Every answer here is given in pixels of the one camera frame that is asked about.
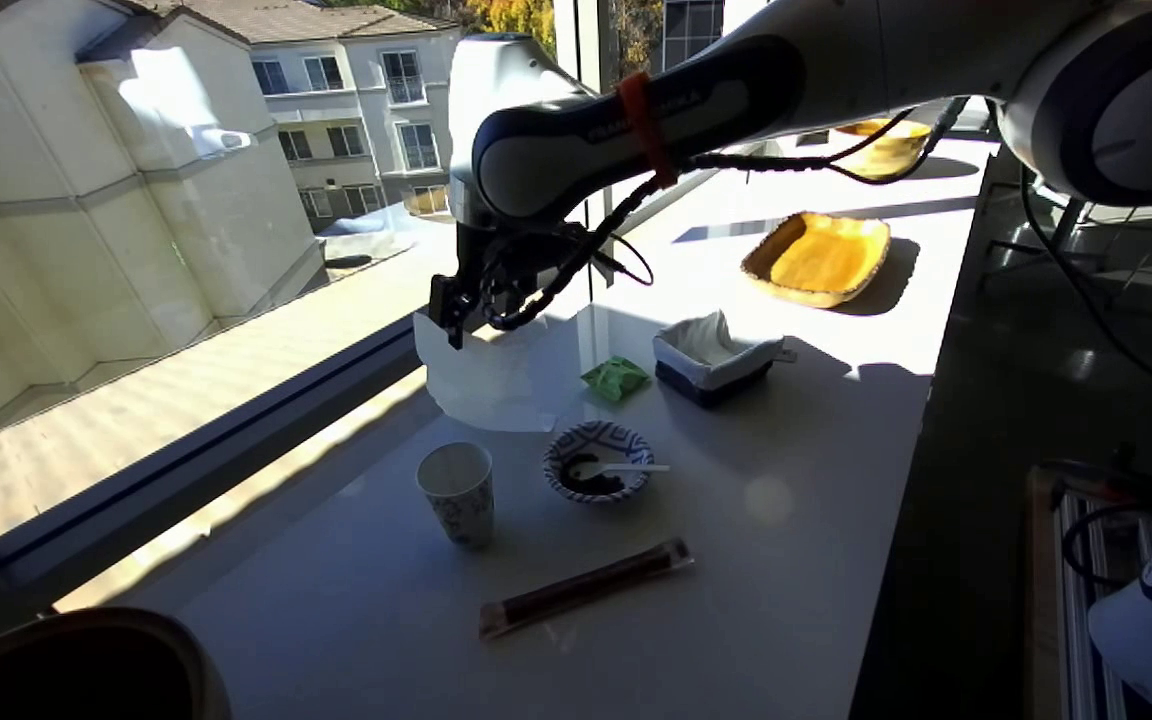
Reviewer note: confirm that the brown round bowl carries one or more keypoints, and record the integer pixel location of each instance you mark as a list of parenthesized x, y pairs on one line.
[(71, 666)]

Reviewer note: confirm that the window frame bottom rail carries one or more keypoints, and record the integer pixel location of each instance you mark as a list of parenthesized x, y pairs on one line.
[(202, 462)]

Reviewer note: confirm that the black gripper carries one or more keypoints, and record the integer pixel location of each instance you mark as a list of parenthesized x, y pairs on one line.
[(491, 255)]

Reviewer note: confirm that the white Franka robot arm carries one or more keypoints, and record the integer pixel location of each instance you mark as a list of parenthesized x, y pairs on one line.
[(738, 92)]

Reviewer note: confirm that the large white building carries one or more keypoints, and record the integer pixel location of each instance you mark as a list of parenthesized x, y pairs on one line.
[(108, 201)]

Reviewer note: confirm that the green packet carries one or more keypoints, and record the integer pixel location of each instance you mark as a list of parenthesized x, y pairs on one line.
[(619, 380)]

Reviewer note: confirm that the wooden crate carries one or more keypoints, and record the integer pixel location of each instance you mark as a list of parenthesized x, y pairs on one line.
[(1048, 603)]

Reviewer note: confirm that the white patterned paper cup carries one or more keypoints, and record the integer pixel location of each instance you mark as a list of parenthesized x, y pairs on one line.
[(458, 496)]

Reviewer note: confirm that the white spoon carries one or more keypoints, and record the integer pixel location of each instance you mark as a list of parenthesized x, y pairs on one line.
[(635, 470)]

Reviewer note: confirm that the wrapped brown chopsticks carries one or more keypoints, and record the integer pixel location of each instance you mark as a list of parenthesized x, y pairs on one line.
[(586, 586)]

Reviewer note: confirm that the yellow rectangular tray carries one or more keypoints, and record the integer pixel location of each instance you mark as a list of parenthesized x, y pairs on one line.
[(888, 151), (821, 255)]

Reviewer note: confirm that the blue patterned small bowl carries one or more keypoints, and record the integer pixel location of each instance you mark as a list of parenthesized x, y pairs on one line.
[(569, 453)]

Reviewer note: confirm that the white paper towel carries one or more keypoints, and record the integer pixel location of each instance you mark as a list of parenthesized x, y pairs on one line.
[(708, 342), (498, 380)]

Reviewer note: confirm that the white and navy box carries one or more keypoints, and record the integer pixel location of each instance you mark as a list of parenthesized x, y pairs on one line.
[(718, 385)]

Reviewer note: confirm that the white house with windows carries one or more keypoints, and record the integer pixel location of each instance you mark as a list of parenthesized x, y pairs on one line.
[(361, 92)]

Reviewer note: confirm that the yellow leafy tree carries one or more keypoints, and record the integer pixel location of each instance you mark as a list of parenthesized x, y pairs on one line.
[(510, 14)]

